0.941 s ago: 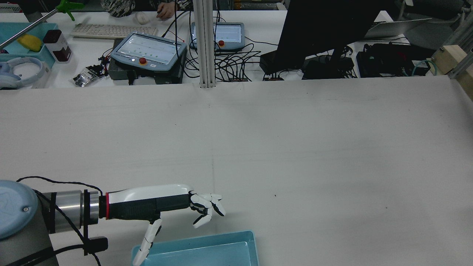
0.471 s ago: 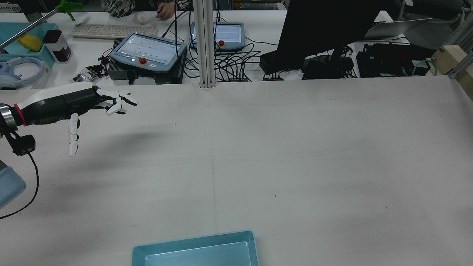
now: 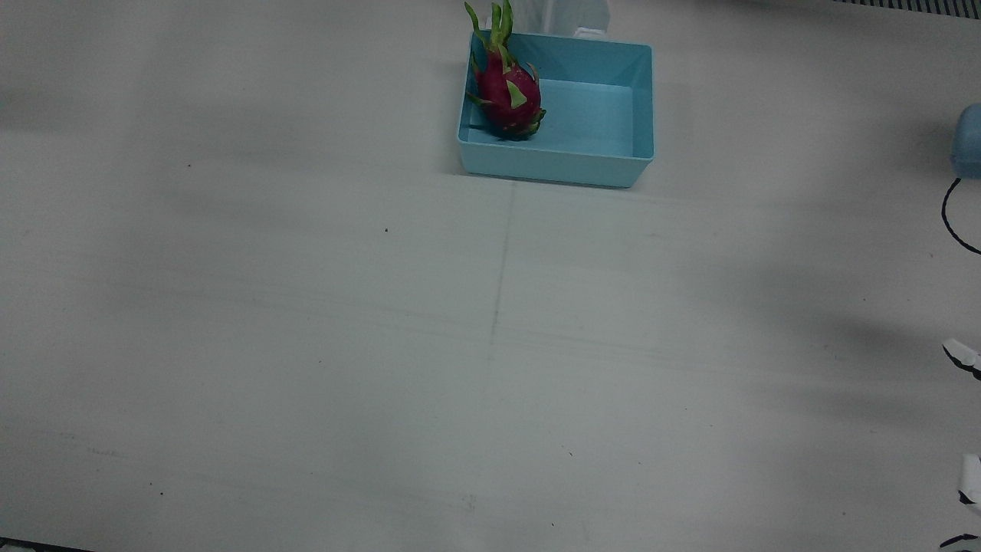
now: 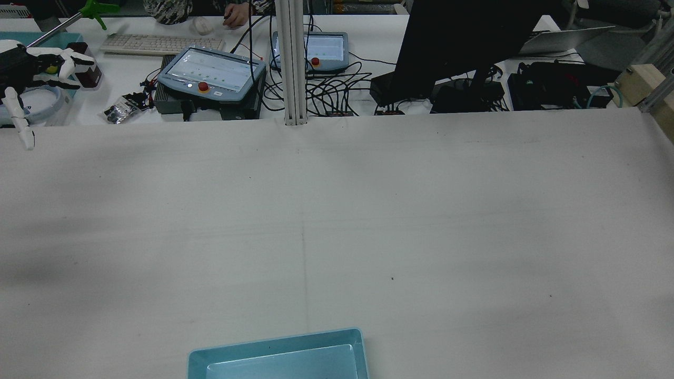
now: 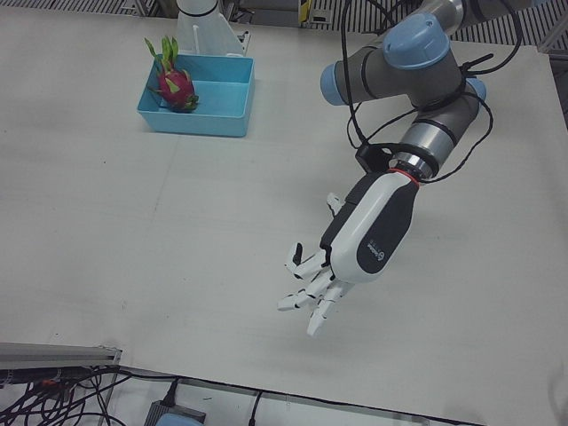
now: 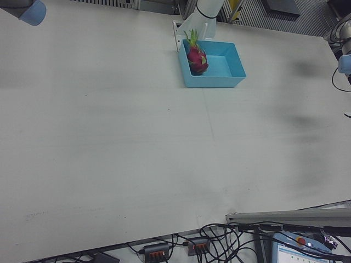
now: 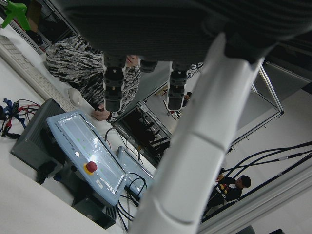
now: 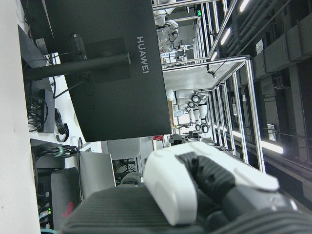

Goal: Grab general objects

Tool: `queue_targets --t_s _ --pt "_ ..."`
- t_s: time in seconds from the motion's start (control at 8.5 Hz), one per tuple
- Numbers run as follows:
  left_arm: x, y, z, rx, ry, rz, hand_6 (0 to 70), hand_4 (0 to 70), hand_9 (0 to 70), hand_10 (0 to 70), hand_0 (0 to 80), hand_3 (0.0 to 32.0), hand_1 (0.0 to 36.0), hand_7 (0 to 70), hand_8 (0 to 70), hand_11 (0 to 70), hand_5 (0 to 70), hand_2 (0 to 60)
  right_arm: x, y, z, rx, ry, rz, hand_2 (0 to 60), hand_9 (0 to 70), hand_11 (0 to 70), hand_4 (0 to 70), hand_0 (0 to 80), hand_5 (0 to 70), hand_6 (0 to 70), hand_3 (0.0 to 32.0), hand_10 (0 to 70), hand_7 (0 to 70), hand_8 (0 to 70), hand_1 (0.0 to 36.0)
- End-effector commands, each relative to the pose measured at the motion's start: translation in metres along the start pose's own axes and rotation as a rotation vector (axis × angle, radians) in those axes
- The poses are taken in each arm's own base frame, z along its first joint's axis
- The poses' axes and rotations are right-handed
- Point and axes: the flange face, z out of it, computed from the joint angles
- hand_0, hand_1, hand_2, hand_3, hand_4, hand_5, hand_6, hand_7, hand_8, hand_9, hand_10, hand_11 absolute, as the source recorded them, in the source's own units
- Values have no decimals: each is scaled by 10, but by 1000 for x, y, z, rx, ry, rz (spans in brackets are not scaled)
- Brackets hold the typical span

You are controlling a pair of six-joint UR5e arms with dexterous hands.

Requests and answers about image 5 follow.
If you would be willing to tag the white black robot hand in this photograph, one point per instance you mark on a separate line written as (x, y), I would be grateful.
(377, 231)

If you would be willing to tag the pink green dragon fruit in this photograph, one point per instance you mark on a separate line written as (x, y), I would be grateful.
(173, 86)

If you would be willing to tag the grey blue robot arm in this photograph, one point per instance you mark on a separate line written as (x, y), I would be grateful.
(399, 71)

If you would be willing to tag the light blue plastic bin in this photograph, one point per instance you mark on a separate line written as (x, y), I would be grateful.
(213, 124)

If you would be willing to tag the grey finned background panel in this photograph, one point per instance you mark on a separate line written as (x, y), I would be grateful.
(328, 13)

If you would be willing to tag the grey metal adapter box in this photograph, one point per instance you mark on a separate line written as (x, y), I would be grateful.
(155, 412)

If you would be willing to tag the black power strip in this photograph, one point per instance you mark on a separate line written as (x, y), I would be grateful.
(44, 377)

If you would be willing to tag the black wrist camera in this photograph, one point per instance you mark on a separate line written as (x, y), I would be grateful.
(370, 156)

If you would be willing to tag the yellow black striped post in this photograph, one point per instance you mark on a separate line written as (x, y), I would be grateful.
(304, 10)

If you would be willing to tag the white pedestal mount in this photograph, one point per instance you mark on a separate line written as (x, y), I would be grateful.
(204, 31)

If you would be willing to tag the aluminium frame rail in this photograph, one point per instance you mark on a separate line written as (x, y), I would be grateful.
(53, 352)

